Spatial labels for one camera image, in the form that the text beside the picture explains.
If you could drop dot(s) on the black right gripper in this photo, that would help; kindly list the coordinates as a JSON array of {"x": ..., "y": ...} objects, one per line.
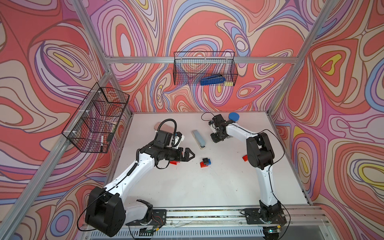
[{"x": 216, "y": 140}]

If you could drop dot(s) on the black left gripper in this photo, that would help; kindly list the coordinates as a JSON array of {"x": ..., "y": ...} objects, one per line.
[{"x": 180, "y": 154}]

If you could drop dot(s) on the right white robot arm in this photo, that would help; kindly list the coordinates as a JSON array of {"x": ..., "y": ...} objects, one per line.
[{"x": 261, "y": 156}]

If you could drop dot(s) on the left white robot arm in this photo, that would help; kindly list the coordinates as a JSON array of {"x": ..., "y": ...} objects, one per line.
[{"x": 106, "y": 210}]

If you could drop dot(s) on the blue lid pencil tube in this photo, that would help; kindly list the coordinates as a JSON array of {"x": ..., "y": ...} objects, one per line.
[{"x": 234, "y": 116}]

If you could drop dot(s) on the blue and cream stapler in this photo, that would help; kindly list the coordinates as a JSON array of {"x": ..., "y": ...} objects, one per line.
[{"x": 199, "y": 139}]

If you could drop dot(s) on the pink glasses case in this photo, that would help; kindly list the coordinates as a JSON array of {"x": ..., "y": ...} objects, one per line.
[{"x": 166, "y": 127}]

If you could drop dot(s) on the yellow item in basket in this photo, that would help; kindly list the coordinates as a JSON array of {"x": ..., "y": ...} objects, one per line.
[{"x": 228, "y": 84}]

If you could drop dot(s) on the blue stapler in basket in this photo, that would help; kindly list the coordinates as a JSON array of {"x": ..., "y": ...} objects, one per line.
[{"x": 212, "y": 80}]

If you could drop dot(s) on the marker pen in basket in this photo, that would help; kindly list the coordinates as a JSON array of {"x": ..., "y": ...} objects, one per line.
[{"x": 102, "y": 144}]

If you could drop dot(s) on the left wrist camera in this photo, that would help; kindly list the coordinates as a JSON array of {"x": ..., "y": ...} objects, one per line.
[{"x": 165, "y": 139}]

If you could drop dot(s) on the back wire basket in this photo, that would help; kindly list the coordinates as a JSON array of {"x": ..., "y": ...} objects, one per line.
[{"x": 191, "y": 66}]

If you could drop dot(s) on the wire basket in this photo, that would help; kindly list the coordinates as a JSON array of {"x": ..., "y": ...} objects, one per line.
[
  {"x": 191, "y": 66},
  {"x": 99, "y": 114}
]

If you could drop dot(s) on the left wire basket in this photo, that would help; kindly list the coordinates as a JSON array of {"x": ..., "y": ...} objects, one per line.
[{"x": 99, "y": 114}]

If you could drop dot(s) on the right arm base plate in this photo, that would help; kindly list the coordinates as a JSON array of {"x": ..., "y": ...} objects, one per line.
[{"x": 257, "y": 216}]

